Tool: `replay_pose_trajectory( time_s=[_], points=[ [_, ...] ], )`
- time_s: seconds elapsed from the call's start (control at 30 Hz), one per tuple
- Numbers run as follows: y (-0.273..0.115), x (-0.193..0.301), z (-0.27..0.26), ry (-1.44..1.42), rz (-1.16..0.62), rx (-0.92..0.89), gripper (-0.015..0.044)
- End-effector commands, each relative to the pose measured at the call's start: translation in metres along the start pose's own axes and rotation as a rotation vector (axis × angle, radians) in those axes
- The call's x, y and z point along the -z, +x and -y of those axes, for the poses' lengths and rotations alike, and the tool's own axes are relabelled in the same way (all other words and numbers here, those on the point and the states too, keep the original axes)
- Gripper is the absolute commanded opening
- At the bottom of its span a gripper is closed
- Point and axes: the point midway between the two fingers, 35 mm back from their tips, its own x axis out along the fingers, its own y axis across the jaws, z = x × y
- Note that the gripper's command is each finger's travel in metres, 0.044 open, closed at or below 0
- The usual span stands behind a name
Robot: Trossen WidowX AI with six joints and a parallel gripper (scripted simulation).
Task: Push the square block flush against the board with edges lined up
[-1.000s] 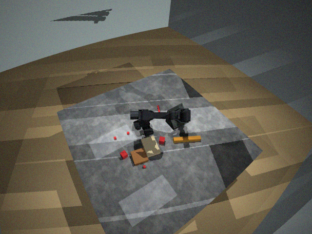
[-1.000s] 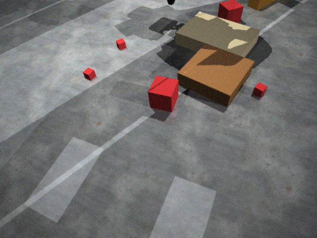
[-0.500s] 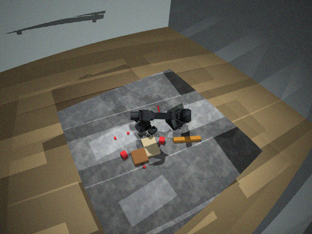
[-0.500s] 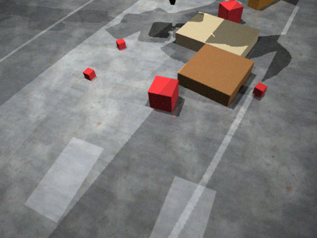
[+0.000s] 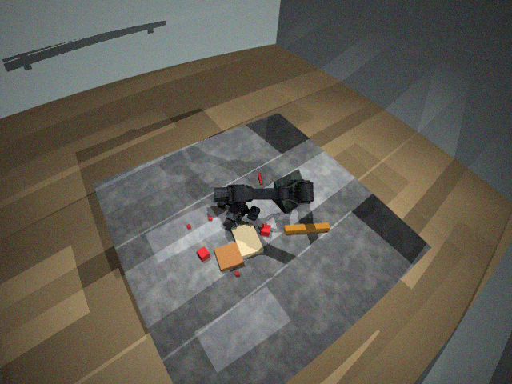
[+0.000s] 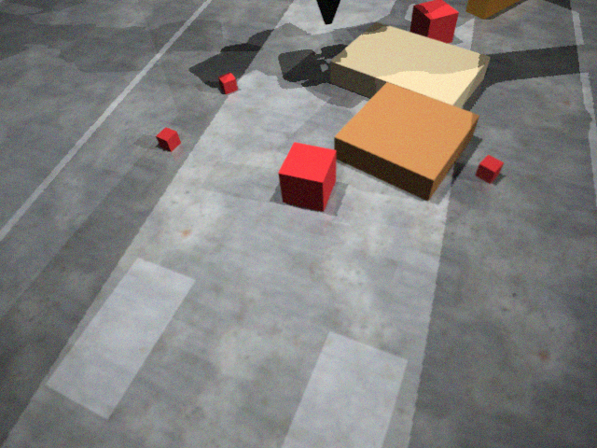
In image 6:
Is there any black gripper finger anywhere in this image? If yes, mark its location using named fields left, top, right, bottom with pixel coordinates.
left=327, top=0, right=340, bottom=24
left=317, top=0, right=329, bottom=25

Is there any orange square block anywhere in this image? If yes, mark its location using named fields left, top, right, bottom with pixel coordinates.
left=334, top=82, right=479, bottom=201

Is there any red cube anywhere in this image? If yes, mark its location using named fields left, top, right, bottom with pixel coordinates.
left=278, top=142, right=336, bottom=212
left=476, top=155, right=503, bottom=184
left=410, top=0, right=459, bottom=44
left=218, top=73, right=238, bottom=94
left=156, top=127, right=181, bottom=152

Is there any orange rectangular bar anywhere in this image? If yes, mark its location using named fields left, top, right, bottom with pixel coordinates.
left=465, top=0, right=519, bottom=20

